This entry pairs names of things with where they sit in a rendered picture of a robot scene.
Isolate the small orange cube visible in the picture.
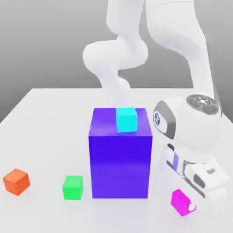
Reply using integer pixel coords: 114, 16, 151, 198
2, 168, 31, 197

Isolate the large purple box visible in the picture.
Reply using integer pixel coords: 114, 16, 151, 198
88, 107, 153, 199

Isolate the small cyan cube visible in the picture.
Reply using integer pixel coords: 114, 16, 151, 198
116, 107, 138, 133

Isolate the small green cube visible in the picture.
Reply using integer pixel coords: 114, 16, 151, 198
62, 175, 84, 201

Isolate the small magenta cube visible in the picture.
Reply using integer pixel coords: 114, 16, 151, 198
170, 188, 197, 217

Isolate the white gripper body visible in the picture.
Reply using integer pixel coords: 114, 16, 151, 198
158, 147, 208, 205

